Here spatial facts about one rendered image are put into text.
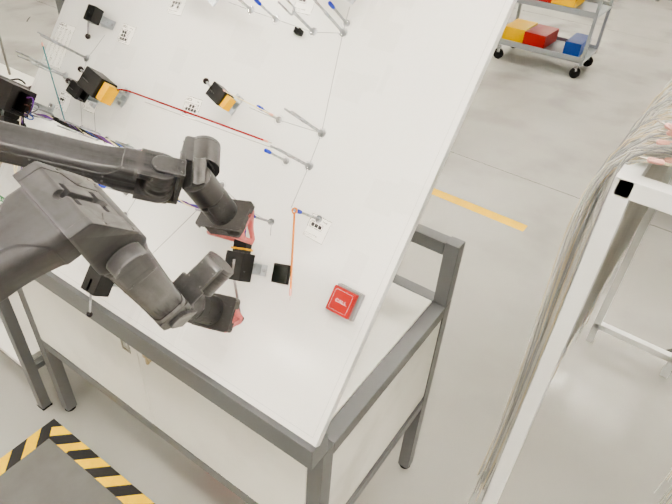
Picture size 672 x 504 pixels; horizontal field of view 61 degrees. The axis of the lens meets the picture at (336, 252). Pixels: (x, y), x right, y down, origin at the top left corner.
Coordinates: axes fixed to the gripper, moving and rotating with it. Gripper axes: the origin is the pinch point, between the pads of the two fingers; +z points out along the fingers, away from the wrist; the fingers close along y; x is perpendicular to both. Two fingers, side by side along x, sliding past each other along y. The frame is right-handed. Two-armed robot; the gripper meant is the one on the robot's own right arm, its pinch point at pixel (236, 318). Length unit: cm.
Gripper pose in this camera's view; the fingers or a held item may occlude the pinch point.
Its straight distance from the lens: 117.7
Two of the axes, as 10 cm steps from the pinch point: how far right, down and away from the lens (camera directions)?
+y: -8.9, -1.4, 4.4
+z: 3.9, 2.8, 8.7
